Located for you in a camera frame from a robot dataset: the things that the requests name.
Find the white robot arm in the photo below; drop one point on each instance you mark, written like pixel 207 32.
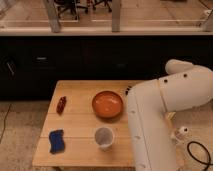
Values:
pixel 185 86

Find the orange bowl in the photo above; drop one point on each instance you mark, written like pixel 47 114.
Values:
pixel 107 104

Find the wooden table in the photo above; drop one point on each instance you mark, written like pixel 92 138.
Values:
pixel 79 123

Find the red snack bag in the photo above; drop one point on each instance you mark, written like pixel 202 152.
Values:
pixel 61 105

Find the white cup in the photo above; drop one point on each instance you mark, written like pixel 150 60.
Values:
pixel 104 137

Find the blue sponge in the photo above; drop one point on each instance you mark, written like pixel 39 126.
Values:
pixel 56 141

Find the black cabinet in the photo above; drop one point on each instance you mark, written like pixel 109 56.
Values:
pixel 30 66

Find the black office chair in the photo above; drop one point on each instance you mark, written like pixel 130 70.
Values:
pixel 71 5

